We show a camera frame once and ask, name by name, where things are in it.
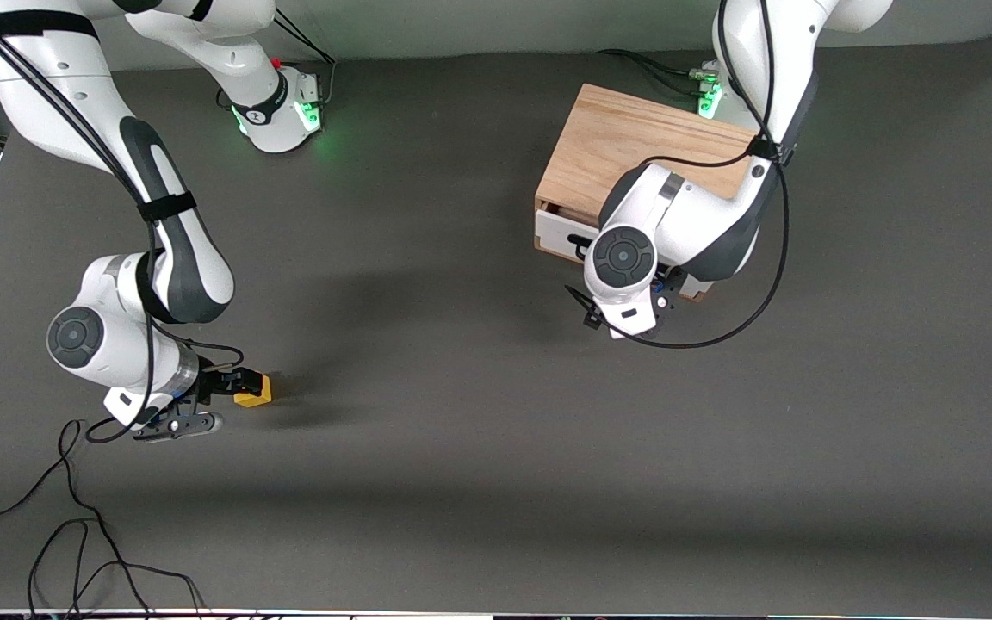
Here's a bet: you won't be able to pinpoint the yellow cube block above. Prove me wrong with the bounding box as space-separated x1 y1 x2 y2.
234 373 274 409

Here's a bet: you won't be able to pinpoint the white drawer with black handle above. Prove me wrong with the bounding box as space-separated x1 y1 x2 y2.
536 205 715 303

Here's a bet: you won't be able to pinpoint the wooden drawer cabinet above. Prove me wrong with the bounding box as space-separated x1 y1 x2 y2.
534 83 760 303

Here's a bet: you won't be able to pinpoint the black right arm wrist cable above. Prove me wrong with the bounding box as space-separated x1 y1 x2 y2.
0 17 245 445

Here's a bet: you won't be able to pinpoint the black arm wrist cable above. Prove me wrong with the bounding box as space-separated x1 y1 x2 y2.
0 17 245 445
630 0 792 350

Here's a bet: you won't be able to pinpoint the black left arm wrist cable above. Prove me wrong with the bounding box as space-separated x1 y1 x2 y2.
630 0 792 350

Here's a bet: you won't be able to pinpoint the thin black loose cable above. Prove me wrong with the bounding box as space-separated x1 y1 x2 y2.
0 418 206 620

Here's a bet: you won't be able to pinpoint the black left arm base cables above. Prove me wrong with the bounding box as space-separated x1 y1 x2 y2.
596 47 721 97

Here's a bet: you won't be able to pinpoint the black arm base cables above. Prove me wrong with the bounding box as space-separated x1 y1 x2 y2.
265 12 338 111
596 47 721 97

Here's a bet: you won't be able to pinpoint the black right arm base cables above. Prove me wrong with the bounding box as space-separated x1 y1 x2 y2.
265 12 338 111

